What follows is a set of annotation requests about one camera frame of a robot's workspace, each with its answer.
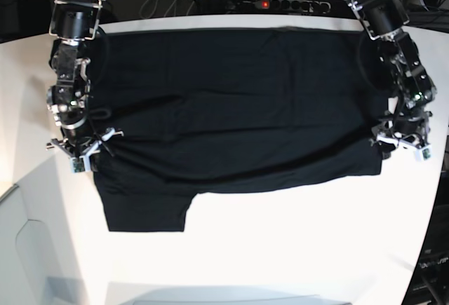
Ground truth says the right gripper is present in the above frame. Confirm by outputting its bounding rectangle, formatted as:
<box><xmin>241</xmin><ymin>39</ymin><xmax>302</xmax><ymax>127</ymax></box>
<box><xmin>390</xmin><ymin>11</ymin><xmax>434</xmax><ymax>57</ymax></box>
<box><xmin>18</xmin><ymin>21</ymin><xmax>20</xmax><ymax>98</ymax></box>
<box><xmin>46</xmin><ymin>123</ymin><xmax>123</xmax><ymax>165</ymax></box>

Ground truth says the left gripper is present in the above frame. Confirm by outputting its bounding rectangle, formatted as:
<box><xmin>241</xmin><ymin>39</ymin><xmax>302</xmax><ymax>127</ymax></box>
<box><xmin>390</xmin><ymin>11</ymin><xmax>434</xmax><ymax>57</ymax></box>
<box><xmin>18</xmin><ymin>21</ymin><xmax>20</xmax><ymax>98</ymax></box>
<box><xmin>370</xmin><ymin>108</ymin><xmax>432</xmax><ymax>154</ymax></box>

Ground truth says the black T-shirt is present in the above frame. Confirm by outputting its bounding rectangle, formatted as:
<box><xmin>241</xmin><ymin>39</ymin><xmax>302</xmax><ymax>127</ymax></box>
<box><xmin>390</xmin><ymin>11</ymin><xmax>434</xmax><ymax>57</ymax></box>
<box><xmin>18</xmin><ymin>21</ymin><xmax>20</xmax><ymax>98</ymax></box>
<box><xmin>89</xmin><ymin>29</ymin><xmax>388</xmax><ymax>232</ymax></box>

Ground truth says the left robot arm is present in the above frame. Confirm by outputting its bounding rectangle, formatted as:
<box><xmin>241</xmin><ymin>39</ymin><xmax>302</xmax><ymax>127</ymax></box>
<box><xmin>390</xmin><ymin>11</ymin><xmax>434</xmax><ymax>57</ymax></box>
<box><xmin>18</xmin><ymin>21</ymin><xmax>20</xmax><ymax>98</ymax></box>
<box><xmin>341</xmin><ymin>0</ymin><xmax>437</xmax><ymax>161</ymax></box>

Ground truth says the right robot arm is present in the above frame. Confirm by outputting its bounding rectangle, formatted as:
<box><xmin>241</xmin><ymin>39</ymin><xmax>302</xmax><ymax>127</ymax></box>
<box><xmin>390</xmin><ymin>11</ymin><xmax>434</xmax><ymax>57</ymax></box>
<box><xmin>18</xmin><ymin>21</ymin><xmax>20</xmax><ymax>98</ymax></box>
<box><xmin>47</xmin><ymin>0</ymin><xmax>116</xmax><ymax>173</ymax></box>

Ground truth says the black power strip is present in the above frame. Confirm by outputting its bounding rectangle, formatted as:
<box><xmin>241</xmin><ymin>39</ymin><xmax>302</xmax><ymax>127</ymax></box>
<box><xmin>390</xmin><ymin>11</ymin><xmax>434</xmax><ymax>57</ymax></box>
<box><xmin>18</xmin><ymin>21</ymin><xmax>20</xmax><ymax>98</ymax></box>
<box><xmin>244</xmin><ymin>0</ymin><xmax>331</xmax><ymax>15</ymax></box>

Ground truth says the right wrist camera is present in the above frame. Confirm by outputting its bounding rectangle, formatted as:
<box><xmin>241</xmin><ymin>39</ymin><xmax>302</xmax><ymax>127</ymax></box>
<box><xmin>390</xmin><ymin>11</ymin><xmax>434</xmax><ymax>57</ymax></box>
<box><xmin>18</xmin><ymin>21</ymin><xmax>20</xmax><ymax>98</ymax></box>
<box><xmin>70</xmin><ymin>157</ymin><xmax>86</xmax><ymax>173</ymax></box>

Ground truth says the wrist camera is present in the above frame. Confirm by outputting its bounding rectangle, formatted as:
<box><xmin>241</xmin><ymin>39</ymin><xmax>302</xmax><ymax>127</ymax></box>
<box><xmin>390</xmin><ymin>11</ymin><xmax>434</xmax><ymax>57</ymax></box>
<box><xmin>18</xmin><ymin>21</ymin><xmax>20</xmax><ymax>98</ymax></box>
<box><xmin>70</xmin><ymin>157</ymin><xmax>86</xmax><ymax>173</ymax></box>
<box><xmin>415</xmin><ymin>145</ymin><xmax>432</xmax><ymax>162</ymax></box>

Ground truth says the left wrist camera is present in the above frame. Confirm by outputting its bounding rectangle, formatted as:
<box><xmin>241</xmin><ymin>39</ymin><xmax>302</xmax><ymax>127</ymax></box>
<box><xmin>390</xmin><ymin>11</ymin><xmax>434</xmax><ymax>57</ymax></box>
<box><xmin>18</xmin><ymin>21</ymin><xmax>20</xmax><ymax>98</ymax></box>
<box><xmin>415</xmin><ymin>145</ymin><xmax>432</xmax><ymax>162</ymax></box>

